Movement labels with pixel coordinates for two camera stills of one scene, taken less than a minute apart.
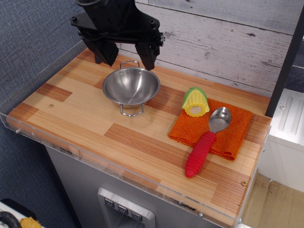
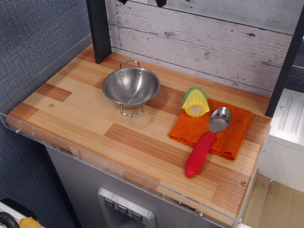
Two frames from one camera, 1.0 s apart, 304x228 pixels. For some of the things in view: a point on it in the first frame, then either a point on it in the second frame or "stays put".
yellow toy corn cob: (195, 96) stays put
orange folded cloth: (227, 142) stays put
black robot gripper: (119, 21) to (161, 3)
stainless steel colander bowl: (130, 87) stays put
